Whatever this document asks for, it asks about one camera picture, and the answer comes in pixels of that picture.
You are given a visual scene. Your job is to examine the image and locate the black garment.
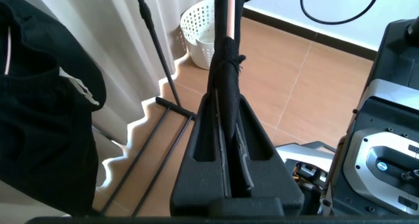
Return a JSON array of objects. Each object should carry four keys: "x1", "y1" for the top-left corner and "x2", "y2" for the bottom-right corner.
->
[{"x1": 206, "y1": 0, "x2": 270, "y2": 198}]

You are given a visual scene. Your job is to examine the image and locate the black cable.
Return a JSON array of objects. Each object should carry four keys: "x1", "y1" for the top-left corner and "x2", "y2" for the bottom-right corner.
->
[{"x1": 299, "y1": 0, "x2": 382, "y2": 26}]

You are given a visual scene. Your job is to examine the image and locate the beige curtain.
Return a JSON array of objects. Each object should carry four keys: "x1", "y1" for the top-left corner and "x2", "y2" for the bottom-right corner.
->
[{"x1": 0, "y1": 0, "x2": 216, "y2": 217}]

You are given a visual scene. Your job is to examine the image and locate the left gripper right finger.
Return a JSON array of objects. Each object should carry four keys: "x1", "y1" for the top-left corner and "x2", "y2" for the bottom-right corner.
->
[{"x1": 236, "y1": 94, "x2": 305, "y2": 216}]

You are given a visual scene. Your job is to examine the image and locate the black shorts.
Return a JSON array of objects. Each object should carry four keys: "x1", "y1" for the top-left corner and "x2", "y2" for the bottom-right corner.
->
[{"x1": 0, "y1": 0, "x2": 107, "y2": 217}]

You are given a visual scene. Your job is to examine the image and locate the white laundry basket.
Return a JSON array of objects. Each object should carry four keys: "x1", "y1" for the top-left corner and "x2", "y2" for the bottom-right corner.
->
[{"x1": 179, "y1": 0, "x2": 217, "y2": 71}]

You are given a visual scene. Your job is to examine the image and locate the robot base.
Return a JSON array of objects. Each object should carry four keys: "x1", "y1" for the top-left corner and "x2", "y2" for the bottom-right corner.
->
[{"x1": 274, "y1": 16, "x2": 419, "y2": 217}]

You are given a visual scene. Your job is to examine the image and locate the black clothes rack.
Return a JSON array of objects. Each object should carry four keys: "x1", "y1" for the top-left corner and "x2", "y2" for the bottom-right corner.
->
[{"x1": 88, "y1": 0, "x2": 198, "y2": 217}]

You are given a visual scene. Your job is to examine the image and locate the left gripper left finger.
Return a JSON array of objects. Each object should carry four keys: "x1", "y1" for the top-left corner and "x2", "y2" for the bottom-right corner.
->
[{"x1": 169, "y1": 89, "x2": 232, "y2": 217}]

